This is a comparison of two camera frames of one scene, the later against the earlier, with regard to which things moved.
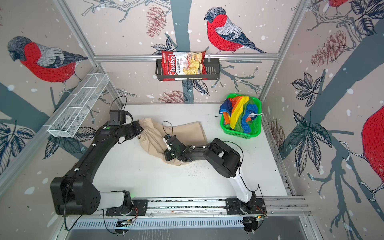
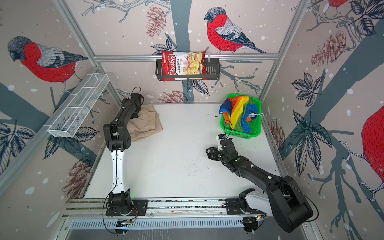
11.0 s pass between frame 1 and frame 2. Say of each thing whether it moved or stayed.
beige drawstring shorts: moved
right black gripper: moved
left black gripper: moved
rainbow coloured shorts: stayed
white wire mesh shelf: stayed
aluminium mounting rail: stayed
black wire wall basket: stayed
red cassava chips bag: stayed
